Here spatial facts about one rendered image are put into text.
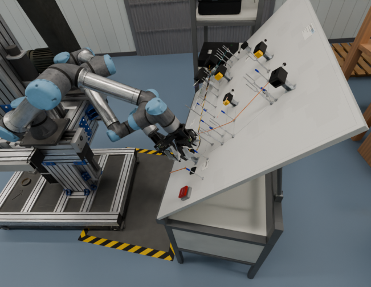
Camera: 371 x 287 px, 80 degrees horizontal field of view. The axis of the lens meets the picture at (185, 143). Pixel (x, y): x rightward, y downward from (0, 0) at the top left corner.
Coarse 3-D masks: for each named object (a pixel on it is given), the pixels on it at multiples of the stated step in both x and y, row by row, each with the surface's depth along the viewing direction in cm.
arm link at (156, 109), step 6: (150, 102) 89; (156, 102) 86; (162, 102) 88; (150, 108) 86; (156, 108) 86; (162, 108) 87; (168, 108) 91; (150, 114) 88; (156, 114) 87; (162, 114) 88; (168, 114) 90; (150, 120) 91; (156, 120) 90; (162, 120) 90; (168, 120) 91; (162, 126) 93
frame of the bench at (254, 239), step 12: (168, 228) 130; (180, 228) 126; (192, 228) 124; (204, 228) 123; (216, 228) 123; (240, 240) 119; (252, 240) 117; (264, 240) 117; (180, 252) 167; (192, 252) 155; (264, 252) 125; (252, 264) 145; (252, 276) 167
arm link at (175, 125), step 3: (174, 120) 93; (177, 120) 95; (174, 123) 93; (177, 123) 94; (168, 126) 92; (171, 126) 93; (174, 126) 93; (177, 126) 94; (165, 129) 94; (168, 129) 94; (171, 129) 94; (174, 129) 94; (168, 132) 95; (171, 132) 95
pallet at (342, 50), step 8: (336, 48) 384; (344, 48) 384; (336, 56) 366; (344, 56) 364; (360, 56) 364; (368, 56) 358; (360, 64) 345; (352, 72) 332; (360, 72) 331; (368, 72) 329
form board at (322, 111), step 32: (288, 0) 132; (256, 32) 148; (288, 32) 109; (320, 32) 86; (256, 64) 121; (288, 64) 93; (320, 64) 76; (224, 96) 136; (256, 96) 102; (288, 96) 82; (320, 96) 68; (352, 96) 59; (192, 128) 154; (224, 128) 112; (256, 128) 88; (288, 128) 72; (320, 128) 62; (352, 128) 54; (224, 160) 96; (256, 160) 77; (288, 160) 65; (192, 192) 104
